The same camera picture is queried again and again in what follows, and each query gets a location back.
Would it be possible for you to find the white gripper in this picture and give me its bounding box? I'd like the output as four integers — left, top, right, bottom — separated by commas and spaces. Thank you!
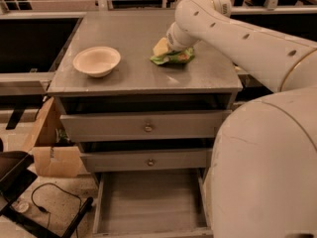
153, 23, 198, 57

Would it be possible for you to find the green rice chip bag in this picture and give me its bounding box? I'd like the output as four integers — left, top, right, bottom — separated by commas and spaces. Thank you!
151, 48, 195, 65

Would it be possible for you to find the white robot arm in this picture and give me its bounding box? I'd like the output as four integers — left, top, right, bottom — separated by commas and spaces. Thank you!
155, 0, 317, 238

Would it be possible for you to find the grey drawer cabinet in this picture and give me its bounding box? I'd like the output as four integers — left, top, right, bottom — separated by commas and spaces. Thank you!
46, 9, 243, 180

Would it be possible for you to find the grey top drawer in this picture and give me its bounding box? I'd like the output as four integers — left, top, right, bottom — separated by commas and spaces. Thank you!
60, 110, 231, 142

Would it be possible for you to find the grey drawer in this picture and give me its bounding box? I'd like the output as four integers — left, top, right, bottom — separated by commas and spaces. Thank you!
80, 148, 211, 173
93, 169, 213, 238
60, 110, 231, 142

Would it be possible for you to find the brass top drawer knob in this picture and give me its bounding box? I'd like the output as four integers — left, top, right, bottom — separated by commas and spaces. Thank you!
144, 124, 153, 133

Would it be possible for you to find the brass drawer knob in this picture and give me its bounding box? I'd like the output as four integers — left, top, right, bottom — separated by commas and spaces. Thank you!
147, 159, 155, 167
144, 124, 153, 133

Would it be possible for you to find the grey middle drawer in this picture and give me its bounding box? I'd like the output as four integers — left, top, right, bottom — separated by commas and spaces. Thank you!
80, 148, 211, 173

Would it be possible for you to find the brass middle drawer knob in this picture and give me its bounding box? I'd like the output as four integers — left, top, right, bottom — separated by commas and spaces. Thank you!
147, 159, 155, 167

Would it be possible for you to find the grey bottom drawer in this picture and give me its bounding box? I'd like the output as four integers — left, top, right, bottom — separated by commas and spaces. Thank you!
93, 169, 213, 238

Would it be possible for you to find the cream white bowl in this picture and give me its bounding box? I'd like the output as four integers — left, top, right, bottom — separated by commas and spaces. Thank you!
72, 47, 121, 77

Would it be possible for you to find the brown cardboard box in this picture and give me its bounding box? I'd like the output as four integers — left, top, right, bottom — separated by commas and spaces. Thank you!
22, 98, 83, 178

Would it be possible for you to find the black office chair left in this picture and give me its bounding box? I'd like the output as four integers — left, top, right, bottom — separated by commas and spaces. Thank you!
0, 139, 93, 238

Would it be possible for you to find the black cable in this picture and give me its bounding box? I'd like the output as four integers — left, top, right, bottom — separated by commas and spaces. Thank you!
30, 182, 83, 231

